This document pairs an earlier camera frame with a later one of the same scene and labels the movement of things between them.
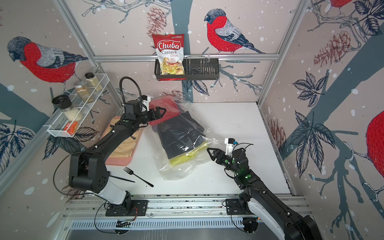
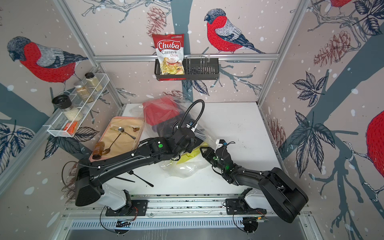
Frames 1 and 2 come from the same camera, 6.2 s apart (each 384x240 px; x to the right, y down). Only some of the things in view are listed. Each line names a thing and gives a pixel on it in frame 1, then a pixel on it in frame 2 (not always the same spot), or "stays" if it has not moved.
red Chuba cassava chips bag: [170, 49] stays
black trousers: [179, 133] stays
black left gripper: [159, 115] -> [192, 145]
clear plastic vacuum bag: [179, 141] stays
